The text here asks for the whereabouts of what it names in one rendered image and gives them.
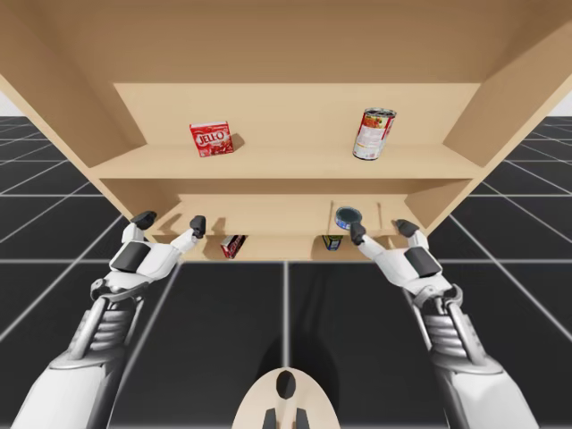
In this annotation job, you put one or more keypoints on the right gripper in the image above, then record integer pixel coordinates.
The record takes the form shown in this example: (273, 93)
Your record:
(413, 263)

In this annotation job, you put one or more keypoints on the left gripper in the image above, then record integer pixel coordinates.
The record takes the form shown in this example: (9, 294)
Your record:
(138, 261)

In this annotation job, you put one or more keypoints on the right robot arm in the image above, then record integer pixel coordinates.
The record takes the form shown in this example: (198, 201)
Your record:
(473, 362)

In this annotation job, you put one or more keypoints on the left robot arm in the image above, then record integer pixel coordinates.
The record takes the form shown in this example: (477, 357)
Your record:
(76, 357)

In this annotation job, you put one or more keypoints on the blue flat can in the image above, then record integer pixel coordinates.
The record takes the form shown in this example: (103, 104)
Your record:
(347, 218)

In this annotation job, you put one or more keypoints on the green and blue rectangular can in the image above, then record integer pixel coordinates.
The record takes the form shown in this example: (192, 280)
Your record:
(332, 241)

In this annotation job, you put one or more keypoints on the red and white can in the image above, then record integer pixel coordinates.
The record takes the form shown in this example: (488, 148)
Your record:
(373, 134)

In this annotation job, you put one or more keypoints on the pale wooden shelf unit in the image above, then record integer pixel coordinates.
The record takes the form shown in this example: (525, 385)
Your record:
(286, 67)

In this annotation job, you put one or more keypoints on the red and white carton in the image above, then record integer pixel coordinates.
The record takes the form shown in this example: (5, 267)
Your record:
(233, 246)

